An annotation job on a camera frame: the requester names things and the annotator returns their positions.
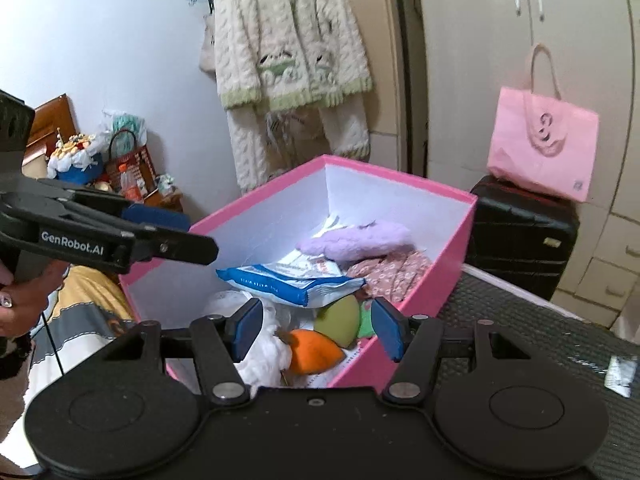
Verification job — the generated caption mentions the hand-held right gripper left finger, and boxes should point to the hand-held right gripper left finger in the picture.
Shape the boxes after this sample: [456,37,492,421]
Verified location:
[102,297,264,404]

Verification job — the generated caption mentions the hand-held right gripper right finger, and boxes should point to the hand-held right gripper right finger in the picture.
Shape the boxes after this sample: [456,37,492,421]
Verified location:
[371,296,532,405]

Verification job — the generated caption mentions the yellow blanket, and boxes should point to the yellow blanket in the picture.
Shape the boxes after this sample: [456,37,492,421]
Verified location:
[25,264,138,396]

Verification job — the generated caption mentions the flower bouquet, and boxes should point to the flower bouquet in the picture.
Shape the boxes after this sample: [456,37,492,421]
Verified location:
[46,130,103,186]

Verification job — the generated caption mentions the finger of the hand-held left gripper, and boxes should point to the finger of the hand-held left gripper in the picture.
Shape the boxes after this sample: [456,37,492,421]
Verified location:
[35,177,192,233]
[131,227,219,267]

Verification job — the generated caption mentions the wooden nightstand with clutter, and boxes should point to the wooden nightstand with clutter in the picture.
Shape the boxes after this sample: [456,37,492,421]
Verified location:
[22,92,78,181]

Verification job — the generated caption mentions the purple plush bear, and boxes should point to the purple plush bear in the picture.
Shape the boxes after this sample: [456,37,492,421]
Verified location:
[296,220,414,263]

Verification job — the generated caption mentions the person's left hand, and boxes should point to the person's left hand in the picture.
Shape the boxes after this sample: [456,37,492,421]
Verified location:
[0,260,69,341]

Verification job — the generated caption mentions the pink cardboard box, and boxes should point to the pink cardboard box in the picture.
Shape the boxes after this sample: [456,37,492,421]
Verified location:
[118,154,478,391]

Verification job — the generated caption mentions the orange drink bottle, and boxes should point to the orange drink bottle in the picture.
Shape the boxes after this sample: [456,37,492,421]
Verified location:
[117,162,146,203]

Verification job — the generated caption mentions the pink floral cloth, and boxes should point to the pink floral cloth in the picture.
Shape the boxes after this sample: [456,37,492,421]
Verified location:
[345,250,435,305]

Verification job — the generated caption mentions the black cable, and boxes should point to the black cable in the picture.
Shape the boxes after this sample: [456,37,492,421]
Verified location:
[42,310,65,378]

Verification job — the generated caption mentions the clear plastic bag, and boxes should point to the clear plastic bag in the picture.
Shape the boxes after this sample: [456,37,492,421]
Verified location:
[100,109,148,156]

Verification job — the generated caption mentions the small white packet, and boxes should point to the small white packet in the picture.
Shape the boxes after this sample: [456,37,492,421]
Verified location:
[604,354,637,399]

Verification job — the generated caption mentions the white fuzzy cardigan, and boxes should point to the white fuzzy cardigan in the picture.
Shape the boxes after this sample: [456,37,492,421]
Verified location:
[210,0,374,111]

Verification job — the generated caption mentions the white fuzzy pants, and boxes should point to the white fuzzy pants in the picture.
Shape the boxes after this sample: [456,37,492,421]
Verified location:
[226,94,372,196]

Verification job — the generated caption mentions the blue wet wipes packet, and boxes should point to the blue wet wipes packet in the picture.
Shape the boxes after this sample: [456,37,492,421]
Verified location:
[216,261,367,309]

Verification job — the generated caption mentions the printed paper sheet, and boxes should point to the printed paper sheet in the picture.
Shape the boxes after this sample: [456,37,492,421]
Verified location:
[310,214,346,241]

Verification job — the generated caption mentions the pink tote bag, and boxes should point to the pink tote bag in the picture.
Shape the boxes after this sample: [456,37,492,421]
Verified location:
[487,42,600,204]

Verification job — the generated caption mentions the red shopping bag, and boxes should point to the red shopping bag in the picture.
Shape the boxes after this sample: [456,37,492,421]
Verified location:
[105,129,157,201]

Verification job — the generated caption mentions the black suitcase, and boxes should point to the black suitcase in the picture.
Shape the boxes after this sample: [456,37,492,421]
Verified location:
[462,175,581,302]

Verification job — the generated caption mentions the beige wardrobe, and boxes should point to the beige wardrobe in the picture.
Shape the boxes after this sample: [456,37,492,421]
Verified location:
[400,0,640,331]

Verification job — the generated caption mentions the canvas tote bag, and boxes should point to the canvas tote bag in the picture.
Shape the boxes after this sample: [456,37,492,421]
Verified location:
[197,14,217,75]

